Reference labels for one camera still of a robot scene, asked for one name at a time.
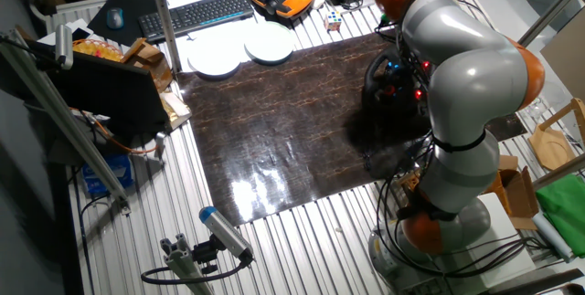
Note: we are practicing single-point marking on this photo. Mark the black mouse pad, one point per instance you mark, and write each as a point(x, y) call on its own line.
point(132, 7)

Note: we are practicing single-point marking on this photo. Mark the black racing steering wheel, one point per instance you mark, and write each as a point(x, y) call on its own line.
point(393, 89)

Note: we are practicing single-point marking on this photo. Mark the black monitor panel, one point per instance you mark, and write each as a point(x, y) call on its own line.
point(109, 89)

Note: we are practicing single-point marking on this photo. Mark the white plate with green rim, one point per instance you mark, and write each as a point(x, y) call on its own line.
point(269, 44)

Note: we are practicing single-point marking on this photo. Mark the gold and white snack packet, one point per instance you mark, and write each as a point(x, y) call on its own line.
point(176, 110)

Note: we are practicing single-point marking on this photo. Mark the white paper roll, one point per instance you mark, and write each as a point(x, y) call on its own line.
point(553, 238)

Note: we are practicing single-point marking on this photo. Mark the green cloth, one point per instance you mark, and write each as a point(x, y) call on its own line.
point(564, 213)

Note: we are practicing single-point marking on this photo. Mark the silver camera with blue end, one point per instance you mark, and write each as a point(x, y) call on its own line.
point(226, 231)

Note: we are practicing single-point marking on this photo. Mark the grey camera mount profile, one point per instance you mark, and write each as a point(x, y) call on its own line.
point(183, 263)

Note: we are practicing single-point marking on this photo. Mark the plain white round plate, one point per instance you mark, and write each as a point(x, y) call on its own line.
point(215, 60)

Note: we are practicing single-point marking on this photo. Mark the brown paper bag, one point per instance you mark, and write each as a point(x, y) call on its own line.
point(151, 62)

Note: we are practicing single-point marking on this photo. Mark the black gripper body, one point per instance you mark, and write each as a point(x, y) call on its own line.
point(390, 37)

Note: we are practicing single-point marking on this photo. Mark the aluminium profile post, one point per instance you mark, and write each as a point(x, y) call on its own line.
point(160, 12)
point(548, 12)

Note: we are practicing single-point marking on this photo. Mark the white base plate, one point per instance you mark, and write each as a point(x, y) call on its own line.
point(503, 240)

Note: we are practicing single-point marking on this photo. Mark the aluminium profile bar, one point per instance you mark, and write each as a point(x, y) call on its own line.
point(59, 117)
point(560, 171)

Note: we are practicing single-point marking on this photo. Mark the black computer keyboard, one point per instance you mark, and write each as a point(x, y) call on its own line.
point(196, 14)

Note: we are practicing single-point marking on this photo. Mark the grey blue computer mouse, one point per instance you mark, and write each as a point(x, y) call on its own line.
point(115, 18)

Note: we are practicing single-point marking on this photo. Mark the dark brown marble mat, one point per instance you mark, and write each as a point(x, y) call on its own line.
point(283, 126)

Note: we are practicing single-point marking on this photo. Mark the plain silver camera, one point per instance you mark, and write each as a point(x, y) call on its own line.
point(64, 46)

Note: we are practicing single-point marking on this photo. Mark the blue plastic packet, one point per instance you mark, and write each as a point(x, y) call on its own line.
point(107, 174)

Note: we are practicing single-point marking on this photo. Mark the light wooden stand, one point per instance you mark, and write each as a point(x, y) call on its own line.
point(550, 146)

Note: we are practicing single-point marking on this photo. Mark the open cardboard box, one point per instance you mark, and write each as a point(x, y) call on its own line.
point(516, 190)

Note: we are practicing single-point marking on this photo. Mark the brown cardboard panel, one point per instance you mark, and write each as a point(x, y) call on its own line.
point(566, 57)

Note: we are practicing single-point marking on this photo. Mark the Rubik's cube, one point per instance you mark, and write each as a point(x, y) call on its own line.
point(333, 21)

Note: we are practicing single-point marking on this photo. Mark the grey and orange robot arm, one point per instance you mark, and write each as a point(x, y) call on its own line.
point(475, 80)

